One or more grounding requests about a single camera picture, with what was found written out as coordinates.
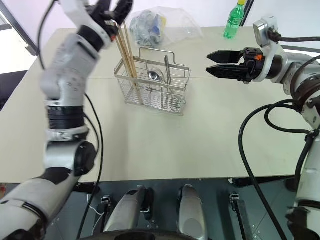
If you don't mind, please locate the metal wire basket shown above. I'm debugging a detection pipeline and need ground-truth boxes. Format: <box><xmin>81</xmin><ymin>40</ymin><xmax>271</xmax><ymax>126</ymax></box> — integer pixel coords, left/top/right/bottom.
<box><xmin>114</xmin><ymin>46</ymin><xmax>192</xmax><ymax>117</ymax></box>

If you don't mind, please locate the silver left robot leg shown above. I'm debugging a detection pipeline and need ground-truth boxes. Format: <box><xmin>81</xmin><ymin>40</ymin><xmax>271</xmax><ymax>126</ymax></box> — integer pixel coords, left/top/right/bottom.
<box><xmin>102</xmin><ymin>184</ymin><xmax>154</xmax><ymax>234</ymax></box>

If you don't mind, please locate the metal spoon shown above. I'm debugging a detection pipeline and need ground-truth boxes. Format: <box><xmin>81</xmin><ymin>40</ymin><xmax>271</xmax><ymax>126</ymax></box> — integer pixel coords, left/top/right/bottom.
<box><xmin>146</xmin><ymin>55</ymin><xmax>173</xmax><ymax>86</ymax></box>

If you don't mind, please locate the silver right robot leg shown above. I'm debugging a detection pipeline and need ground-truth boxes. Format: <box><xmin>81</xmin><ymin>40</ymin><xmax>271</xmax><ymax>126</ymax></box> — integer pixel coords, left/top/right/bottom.
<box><xmin>177</xmin><ymin>183</ymin><xmax>207</xmax><ymax>240</ymax></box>

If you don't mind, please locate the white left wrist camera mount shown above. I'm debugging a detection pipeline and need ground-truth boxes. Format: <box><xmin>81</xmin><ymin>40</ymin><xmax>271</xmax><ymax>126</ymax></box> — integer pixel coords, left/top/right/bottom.
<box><xmin>59</xmin><ymin>0</ymin><xmax>112</xmax><ymax>50</ymax></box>

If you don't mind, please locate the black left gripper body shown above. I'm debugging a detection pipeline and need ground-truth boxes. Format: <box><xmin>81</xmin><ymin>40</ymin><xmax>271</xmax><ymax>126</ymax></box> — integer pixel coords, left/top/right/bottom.
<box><xmin>87</xmin><ymin>4</ymin><xmax>120</xmax><ymax>38</ymax></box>

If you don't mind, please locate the silver robot leg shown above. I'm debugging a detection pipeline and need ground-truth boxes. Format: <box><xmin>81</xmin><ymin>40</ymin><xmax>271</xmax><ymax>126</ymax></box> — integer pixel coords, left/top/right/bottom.
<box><xmin>177</xmin><ymin>183</ymin><xmax>207</xmax><ymax>240</ymax></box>
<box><xmin>102</xmin><ymin>184</ymin><xmax>154</xmax><ymax>234</ymax></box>

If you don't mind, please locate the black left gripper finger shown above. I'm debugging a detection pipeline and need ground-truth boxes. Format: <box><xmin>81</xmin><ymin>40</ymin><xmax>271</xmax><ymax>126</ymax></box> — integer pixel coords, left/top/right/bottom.
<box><xmin>111</xmin><ymin>0</ymin><xmax>135</xmax><ymax>26</ymax></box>
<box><xmin>96</xmin><ymin>0</ymin><xmax>114</xmax><ymax>13</ymax></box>

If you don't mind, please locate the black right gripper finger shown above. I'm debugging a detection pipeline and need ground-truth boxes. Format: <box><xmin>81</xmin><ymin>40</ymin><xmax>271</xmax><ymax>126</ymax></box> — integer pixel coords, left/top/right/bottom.
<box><xmin>205</xmin><ymin>63</ymin><xmax>247</xmax><ymax>82</ymax></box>
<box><xmin>206</xmin><ymin>49</ymin><xmax>245</xmax><ymax>65</ymax></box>

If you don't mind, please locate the wooden chopstick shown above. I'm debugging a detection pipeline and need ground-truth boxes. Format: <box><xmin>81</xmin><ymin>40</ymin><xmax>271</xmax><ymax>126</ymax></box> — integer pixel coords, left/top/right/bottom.
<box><xmin>120</xmin><ymin>19</ymin><xmax>145</xmax><ymax>105</ymax></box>
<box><xmin>113</xmin><ymin>22</ymin><xmax>141</xmax><ymax>97</ymax></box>

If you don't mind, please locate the thin white cable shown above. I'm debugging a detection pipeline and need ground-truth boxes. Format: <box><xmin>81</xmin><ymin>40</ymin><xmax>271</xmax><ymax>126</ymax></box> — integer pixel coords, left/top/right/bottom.
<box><xmin>87</xmin><ymin>192</ymin><xmax>106</xmax><ymax>232</ymax></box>

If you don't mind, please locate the green plastic bottle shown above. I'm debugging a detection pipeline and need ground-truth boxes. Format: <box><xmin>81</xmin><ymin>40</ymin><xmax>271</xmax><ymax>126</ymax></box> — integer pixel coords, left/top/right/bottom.
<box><xmin>222</xmin><ymin>0</ymin><xmax>246</xmax><ymax>40</ymax></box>

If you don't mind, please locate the black metal frame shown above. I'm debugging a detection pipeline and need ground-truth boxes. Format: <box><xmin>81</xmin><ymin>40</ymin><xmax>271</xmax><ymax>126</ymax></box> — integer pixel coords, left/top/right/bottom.
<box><xmin>0</xmin><ymin>0</ymin><xmax>40</xmax><ymax>57</ymax></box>

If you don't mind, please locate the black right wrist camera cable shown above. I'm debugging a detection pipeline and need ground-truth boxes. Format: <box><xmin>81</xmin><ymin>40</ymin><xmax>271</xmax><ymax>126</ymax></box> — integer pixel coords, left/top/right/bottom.
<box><xmin>268</xmin><ymin>25</ymin><xmax>320</xmax><ymax>44</ymax></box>

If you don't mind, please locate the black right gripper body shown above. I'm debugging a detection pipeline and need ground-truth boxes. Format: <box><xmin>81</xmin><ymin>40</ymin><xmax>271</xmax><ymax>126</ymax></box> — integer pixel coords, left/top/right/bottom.
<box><xmin>238</xmin><ymin>47</ymin><xmax>265</xmax><ymax>85</ymax></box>

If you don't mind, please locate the black vertical post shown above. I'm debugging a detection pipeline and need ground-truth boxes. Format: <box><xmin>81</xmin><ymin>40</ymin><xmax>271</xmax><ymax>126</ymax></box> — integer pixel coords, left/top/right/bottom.
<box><xmin>239</xmin><ymin>0</ymin><xmax>254</xmax><ymax>28</ymax></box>

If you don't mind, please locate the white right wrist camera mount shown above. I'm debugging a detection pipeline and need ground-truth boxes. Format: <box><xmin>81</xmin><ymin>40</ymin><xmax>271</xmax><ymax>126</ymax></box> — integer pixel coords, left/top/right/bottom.
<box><xmin>252</xmin><ymin>15</ymin><xmax>285</xmax><ymax>84</ymax></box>

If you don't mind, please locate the clear plastic bag with items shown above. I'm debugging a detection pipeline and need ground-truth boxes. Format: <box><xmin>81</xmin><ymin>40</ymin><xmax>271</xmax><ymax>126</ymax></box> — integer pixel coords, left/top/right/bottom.
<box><xmin>129</xmin><ymin>6</ymin><xmax>204</xmax><ymax>49</ymax></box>

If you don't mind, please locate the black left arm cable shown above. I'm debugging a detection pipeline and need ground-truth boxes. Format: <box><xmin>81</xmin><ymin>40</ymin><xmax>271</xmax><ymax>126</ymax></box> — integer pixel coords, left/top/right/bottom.
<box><xmin>37</xmin><ymin>0</ymin><xmax>105</xmax><ymax>240</ymax></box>

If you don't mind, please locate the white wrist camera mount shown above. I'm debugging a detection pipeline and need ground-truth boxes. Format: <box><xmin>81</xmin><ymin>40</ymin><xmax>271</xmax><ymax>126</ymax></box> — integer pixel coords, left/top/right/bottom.
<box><xmin>59</xmin><ymin>0</ymin><xmax>112</xmax><ymax>50</ymax></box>
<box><xmin>252</xmin><ymin>15</ymin><xmax>285</xmax><ymax>84</ymax></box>

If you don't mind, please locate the dark rounded robot waist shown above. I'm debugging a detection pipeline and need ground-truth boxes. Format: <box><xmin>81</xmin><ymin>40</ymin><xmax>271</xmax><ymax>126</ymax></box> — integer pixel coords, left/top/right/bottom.
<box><xmin>81</xmin><ymin>229</ymin><xmax>210</xmax><ymax>240</ymax></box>

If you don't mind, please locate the black metal stand bracket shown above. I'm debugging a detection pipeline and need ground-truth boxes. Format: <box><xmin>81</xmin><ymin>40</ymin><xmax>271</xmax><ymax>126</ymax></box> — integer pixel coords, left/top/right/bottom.
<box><xmin>100</xmin><ymin>195</ymin><xmax>113</xmax><ymax>227</ymax></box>
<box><xmin>228</xmin><ymin>191</ymin><xmax>251</xmax><ymax>240</ymax></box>

